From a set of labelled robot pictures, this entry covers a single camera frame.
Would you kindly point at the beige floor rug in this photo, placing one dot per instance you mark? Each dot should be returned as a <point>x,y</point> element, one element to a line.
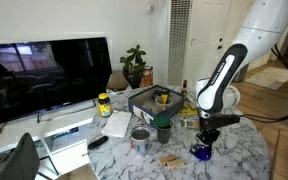
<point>270,77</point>

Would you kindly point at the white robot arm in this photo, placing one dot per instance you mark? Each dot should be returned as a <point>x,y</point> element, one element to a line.
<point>260,31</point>

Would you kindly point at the dark blue cardboard box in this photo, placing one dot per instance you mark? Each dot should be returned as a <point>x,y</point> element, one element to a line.
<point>146,104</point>

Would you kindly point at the green toy car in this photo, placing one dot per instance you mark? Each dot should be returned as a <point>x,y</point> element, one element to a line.
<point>195,148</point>

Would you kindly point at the hot sauce bottle red cap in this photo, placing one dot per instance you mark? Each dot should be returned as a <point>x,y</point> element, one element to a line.
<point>184,88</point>

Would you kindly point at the potted green plant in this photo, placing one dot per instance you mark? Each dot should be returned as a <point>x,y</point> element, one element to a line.
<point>133,66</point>

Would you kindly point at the yellow vitamin bottle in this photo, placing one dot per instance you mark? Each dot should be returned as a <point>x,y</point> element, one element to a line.
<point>104,105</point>

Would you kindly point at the black office chair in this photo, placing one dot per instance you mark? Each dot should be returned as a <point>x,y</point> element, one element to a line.
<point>23,163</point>

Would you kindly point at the silver trash can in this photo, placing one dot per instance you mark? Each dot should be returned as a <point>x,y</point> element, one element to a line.
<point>240,75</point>

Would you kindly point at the orange snack box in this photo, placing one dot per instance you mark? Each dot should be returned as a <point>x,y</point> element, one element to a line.
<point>147,79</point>

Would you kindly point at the upper wooden block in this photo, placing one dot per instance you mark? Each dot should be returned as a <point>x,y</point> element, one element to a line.
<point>166,159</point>

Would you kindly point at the blue round lid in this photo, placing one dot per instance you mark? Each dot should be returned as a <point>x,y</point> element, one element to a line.
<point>202,152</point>

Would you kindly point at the wooden block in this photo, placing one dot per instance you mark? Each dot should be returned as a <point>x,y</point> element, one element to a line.
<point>175,163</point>
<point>166,159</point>

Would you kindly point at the yellow package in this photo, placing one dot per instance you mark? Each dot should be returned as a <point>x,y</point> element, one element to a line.
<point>187,110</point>

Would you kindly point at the white cup in box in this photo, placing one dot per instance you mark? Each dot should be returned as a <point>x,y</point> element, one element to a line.
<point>163,105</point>

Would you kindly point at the dark cup with green lid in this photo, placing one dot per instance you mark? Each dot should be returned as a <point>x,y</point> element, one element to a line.
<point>163,125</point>

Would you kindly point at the lower wooden block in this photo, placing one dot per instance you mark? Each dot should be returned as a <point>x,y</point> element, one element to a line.
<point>175,163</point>

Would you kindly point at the yellow bottle in box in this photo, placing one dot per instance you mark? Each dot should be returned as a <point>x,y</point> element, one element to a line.
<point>164,96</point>

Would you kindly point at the black remote control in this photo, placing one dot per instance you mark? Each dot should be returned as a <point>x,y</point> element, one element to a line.
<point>97,143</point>

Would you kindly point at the black flat screen television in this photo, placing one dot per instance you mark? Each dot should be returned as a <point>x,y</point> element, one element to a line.
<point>41,76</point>

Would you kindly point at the silver metal tumbler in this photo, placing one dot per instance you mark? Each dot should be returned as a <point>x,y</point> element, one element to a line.
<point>140,137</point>

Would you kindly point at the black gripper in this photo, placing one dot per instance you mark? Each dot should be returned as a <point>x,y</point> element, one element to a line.
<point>209,127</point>

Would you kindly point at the white tv stand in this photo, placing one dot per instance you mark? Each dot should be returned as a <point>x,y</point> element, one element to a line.
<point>62,135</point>

